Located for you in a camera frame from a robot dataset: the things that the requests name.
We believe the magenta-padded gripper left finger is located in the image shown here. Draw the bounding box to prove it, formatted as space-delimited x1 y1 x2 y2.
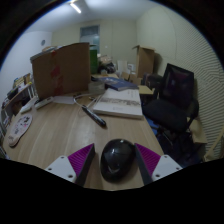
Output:
44 143 97 187

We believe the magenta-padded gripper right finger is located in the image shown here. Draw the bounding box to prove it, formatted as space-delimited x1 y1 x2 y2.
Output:
134 143 183 186

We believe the black computer mouse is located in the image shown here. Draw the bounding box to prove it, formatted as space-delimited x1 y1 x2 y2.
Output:
100 138 137 183

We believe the black office chair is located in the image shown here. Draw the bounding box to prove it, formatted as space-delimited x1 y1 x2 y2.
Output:
142 63 200 134

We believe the black marker pen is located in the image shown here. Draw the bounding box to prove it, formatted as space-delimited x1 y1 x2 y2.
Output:
81 105 108 128

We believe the thick white book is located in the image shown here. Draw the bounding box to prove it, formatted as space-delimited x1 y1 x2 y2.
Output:
92 88 144 120

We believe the clear round plastic container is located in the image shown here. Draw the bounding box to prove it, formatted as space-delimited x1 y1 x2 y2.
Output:
88 81 107 95

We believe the cluttered shelf unit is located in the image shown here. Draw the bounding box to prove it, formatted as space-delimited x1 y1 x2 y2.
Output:
0 73 36 134

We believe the blue book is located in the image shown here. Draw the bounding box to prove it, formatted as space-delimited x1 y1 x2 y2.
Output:
91 76 139 92

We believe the large brown cardboard box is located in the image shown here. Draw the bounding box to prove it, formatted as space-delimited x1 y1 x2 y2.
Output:
29 42 92 101

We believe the tall open cardboard box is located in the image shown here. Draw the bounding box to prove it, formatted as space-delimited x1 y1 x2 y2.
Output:
132 44 156 79

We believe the door with window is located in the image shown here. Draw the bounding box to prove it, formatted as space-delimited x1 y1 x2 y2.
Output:
79 24 101 46

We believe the ceiling light tube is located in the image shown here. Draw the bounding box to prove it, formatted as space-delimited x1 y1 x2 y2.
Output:
69 1 83 14

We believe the white cable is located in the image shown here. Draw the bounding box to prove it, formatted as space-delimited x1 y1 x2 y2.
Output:
73 93 101 108

